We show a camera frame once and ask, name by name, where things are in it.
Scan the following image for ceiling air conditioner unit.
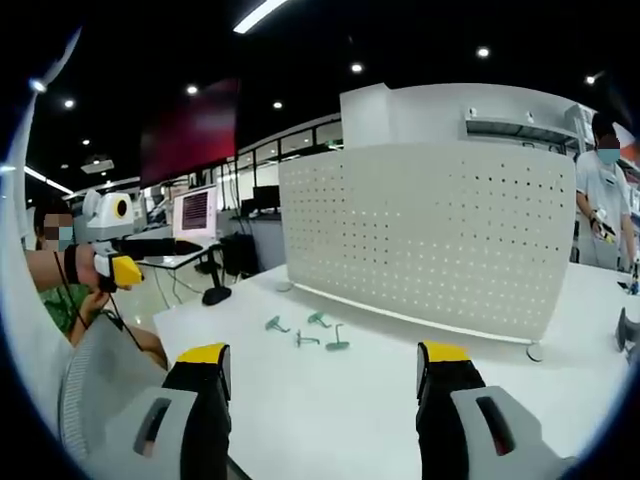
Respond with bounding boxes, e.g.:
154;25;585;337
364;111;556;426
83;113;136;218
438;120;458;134
80;157;116;176

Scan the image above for grey office chair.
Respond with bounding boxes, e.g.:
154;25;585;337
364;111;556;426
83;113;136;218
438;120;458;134
56;313;174;480

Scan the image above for person's head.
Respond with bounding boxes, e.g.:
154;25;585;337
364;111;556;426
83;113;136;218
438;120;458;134
32;198;76;252

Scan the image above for white side desk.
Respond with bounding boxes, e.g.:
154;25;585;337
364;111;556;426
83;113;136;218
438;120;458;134
134;241;224;272

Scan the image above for black elongated device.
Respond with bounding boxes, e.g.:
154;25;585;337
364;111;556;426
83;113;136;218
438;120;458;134
117;238;204;258

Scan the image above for black computer monitor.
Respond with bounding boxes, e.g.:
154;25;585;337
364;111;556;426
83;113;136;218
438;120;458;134
251;185;282;212

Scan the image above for grey wall shelf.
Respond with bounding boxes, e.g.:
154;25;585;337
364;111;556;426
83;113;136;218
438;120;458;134
463;106;584;147

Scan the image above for long ceiling light strip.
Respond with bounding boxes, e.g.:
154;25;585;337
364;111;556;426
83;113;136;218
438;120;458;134
231;0;292;35

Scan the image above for white perforated mounting plate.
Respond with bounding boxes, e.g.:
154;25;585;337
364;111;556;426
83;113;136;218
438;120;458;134
274;141;578;362

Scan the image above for computer monitor with pink screen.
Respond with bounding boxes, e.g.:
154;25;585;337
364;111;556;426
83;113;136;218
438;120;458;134
172;184;220;242

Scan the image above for ceiling spot lights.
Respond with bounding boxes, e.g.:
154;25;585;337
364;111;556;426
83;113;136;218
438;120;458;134
61;44;599;148

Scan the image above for black monitor stand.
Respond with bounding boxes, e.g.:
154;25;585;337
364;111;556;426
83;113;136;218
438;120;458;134
200;240;233;307

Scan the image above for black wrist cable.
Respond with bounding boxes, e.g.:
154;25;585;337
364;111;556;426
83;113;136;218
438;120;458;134
52;249;146;354

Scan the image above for black office chair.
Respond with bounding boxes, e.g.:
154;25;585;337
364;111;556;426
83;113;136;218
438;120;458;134
218;231;262;277

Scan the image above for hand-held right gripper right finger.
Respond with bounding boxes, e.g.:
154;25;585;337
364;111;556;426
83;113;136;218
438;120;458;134
415;340;577;480

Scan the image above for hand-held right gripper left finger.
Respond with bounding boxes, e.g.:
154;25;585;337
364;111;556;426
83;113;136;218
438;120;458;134
97;342;233;480

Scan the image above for large dark red display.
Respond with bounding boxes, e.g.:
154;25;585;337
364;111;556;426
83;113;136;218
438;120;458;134
139;76;242;190

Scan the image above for person's green patterned clothing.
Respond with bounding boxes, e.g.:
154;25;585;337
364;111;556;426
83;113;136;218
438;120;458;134
38;283;94;337

